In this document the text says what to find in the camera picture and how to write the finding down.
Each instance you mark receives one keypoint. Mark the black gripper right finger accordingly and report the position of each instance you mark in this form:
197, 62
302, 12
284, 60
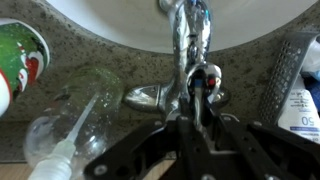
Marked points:
260, 150

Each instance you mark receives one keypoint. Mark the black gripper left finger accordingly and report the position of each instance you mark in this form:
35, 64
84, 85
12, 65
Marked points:
146, 150

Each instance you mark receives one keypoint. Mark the chrome sink tap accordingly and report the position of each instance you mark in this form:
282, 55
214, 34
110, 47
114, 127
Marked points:
191, 50

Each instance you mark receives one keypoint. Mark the white sunscreen tube blue print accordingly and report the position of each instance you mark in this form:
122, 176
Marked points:
300, 113

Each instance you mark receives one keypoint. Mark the clear soap dispenser bottle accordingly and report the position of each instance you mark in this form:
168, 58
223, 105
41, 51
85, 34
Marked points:
80, 123

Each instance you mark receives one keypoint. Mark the granite top vanity cabinet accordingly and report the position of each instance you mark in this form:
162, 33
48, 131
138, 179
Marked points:
83, 53

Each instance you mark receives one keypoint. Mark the white oval sink basin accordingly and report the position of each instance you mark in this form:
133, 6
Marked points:
140, 23

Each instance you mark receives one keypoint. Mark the green red white mug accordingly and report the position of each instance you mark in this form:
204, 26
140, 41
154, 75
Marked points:
20, 60

